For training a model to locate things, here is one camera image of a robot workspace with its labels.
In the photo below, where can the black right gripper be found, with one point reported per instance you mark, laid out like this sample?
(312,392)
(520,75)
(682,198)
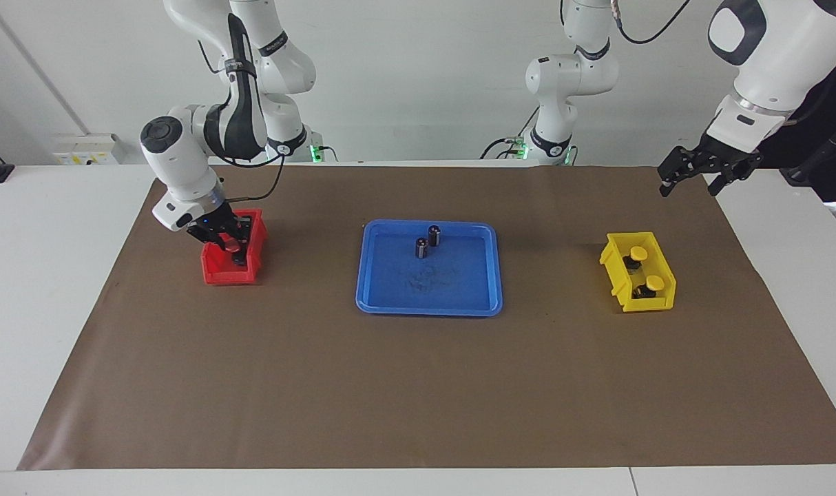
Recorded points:
(211,226)

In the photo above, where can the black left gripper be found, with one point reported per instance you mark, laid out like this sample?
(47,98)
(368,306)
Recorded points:
(721,157)

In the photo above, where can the red push button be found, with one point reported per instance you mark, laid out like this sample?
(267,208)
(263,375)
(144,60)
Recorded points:
(239,258)

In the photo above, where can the yellow push button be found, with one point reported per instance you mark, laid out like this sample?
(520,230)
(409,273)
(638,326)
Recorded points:
(638,253)
(655,282)

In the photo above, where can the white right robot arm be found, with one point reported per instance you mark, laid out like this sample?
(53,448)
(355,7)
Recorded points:
(177,151)

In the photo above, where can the blue plastic tray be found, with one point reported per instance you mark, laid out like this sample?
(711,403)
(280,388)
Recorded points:
(459,289)

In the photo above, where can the red plastic bin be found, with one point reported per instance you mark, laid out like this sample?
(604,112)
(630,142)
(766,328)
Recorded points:
(225,275)

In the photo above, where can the black stand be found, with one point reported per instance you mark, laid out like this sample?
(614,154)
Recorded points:
(800,173)

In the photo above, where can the yellow plastic bin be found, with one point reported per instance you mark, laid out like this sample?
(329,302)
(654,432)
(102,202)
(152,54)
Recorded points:
(659,303)

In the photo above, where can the black cylinder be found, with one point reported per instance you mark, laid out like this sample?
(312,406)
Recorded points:
(434,235)
(421,248)

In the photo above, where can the brown table mat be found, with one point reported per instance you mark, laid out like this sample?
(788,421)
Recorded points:
(418,386)

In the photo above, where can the white wall socket box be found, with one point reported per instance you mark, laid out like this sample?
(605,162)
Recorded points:
(87,148)

